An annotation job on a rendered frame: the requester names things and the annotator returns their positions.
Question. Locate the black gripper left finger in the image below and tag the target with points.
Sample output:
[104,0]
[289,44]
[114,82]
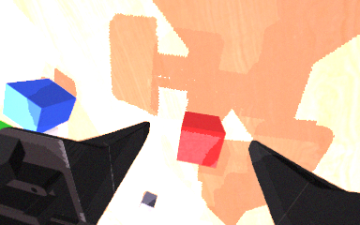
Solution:
[94,167]

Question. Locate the blue block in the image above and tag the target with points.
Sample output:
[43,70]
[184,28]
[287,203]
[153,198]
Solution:
[37,105]

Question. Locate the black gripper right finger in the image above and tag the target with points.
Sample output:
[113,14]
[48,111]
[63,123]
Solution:
[297,196]

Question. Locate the red block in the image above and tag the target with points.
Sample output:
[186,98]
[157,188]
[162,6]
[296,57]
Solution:
[201,139]

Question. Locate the green block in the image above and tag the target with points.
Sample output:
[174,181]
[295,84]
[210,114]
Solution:
[4,125]

